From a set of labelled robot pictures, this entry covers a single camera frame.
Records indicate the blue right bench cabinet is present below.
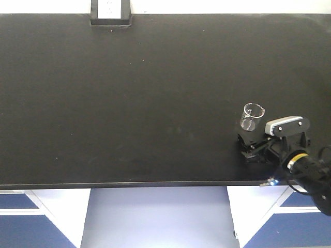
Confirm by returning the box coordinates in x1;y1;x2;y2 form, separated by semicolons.
227;186;330;247

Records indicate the blue left bench cabinet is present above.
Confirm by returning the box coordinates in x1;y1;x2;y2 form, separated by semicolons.
1;189;91;247

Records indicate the small clear glass beaker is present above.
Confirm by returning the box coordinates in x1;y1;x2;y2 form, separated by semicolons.
240;103;265;132

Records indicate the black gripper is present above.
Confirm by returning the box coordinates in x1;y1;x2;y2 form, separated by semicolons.
237;132;311;165

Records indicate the black framed power outlet box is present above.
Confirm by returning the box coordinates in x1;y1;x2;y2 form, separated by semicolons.
90;0;132;26

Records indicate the blue bench cabinet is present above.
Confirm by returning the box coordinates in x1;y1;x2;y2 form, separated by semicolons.
227;186;330;247
1;189;91;247

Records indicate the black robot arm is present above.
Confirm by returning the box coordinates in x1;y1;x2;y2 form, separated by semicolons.
237;131;330;216

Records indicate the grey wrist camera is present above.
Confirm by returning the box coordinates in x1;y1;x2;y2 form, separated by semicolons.
264;116;310;137

